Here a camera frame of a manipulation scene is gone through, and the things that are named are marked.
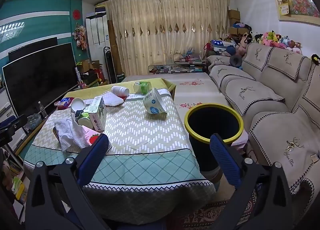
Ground white leaf-print paper cup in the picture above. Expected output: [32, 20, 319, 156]
[71, 98, 87, 114]

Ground white drawer cabinet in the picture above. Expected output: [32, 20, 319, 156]
[0, 87, 25, 153]

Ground clear water bottle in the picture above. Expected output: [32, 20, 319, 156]
[38, 101, 48, 119]

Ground white green drink carton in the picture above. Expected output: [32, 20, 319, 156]
[84, 96, 107, 131]

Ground pile of books and toys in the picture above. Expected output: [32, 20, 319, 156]
[174, 50, 207, 64]

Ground black tower fan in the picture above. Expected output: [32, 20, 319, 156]
[104, 47, 117, 84]

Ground hanging artificial flowers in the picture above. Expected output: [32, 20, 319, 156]
[72, 23, 87, 50]

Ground open cardboard box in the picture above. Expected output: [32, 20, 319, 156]
[80, 60, 104, 83]

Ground blue star pillow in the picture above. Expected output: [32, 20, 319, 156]
[211, 40, 237, 54]

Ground white standing air conditioner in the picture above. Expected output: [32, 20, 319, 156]
[85, 15, 110, 64]

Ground round stool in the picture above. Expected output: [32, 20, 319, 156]
[200, 167, 223, 185]

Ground white bubble wrap sheet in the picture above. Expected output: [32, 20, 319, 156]
[101, 91, 125, 106]

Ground white toothpaste tube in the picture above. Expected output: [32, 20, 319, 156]
[81, 126, 112, 151]

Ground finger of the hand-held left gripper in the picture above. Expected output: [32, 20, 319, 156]
[0, 115, 27, 150]

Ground black flat television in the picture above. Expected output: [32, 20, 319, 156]
[2, 43, 80, 118]

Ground row of plush toys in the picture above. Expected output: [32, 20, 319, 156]
[240, 31, 303, 55]

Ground green-capped bottle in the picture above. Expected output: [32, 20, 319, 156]
[133, 81, 152, 94]

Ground small red and blue box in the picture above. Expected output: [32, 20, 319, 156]
[57, 97, 75, 110]

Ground beige embroidered curtain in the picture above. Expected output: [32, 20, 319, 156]
[96, 0, 229, 76]

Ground dark round cushion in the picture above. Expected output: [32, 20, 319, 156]
[229, 55, 243, 68]

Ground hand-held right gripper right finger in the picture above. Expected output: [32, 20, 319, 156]
[209, 133, 294, 230]

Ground black yellow-rimmed trash bin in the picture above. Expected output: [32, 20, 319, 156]
[184, 103, 244, 172]

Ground white blue yogurt tub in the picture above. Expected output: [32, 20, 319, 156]
[143, 88, 167, 120]

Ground white tissue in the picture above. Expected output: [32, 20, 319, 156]
[53, 117, 89, 151]

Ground red patterned rug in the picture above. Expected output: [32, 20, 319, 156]
[155, 187, 263, 230]

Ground stack of cardboard boxes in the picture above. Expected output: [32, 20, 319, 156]
[227, 9, 250, 36]

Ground beige covered sofa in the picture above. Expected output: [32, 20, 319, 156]
[206, 42, 320, 218]

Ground beige floral mat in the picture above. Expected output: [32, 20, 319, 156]
[122, 72, 225, 120]

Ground white plastic bottle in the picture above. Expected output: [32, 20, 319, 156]
[111, 85, 130, 96]

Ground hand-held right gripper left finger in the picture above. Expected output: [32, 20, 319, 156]
[25, 133, 110, 230]

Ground low glass table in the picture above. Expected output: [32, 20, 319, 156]
[148, 62, 208, 75]

